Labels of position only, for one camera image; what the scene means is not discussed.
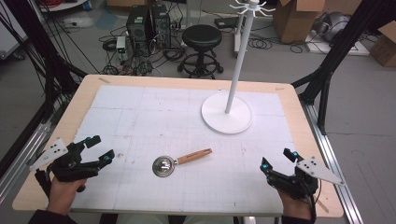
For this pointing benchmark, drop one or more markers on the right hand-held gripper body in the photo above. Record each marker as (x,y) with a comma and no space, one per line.
(297,183)

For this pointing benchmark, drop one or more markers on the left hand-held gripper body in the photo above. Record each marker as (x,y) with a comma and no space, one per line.
(70,169)

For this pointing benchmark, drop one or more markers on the person's right hand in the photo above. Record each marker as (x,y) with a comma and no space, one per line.
(295,207)

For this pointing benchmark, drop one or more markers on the person's left hand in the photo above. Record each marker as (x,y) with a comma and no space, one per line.
(63,194)

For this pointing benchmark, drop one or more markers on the strip of tan tape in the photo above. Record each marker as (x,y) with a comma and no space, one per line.
(322,207)

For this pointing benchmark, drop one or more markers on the white grid mat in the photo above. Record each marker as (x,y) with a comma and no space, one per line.
(140,118)

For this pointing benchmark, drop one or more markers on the white stand with hooks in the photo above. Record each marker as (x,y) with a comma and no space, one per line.
(226,121)

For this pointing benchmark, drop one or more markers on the small white power box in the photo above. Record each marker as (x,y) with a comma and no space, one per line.
(121,43)

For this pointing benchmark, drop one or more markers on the clear plastic bag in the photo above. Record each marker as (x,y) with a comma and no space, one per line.
(77,21)

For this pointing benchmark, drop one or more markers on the flat white board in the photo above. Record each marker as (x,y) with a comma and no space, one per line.
(355,49)

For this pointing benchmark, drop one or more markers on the black computer tower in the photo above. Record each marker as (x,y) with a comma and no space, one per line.
(161,25)
(138,26)

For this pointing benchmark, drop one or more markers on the large open cardboard box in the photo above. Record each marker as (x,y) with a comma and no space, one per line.
(295,23)

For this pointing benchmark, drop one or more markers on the white cabinet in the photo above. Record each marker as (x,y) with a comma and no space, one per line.
(9,34)

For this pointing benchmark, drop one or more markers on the grey rounded appliance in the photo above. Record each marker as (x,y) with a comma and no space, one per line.
(334,25)

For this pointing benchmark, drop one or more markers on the white round table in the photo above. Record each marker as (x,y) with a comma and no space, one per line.
(62,5)

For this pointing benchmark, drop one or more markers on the flat black device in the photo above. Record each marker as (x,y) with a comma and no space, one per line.
(227,22)

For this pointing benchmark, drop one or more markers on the black round stool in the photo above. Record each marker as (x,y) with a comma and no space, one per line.
(201,34)

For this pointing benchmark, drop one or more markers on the aluminium rail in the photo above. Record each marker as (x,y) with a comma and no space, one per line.
(330,152)
(25,152)

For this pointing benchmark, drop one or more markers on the black metal frame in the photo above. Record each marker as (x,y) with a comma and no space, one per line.
(31,31)
(345,40)

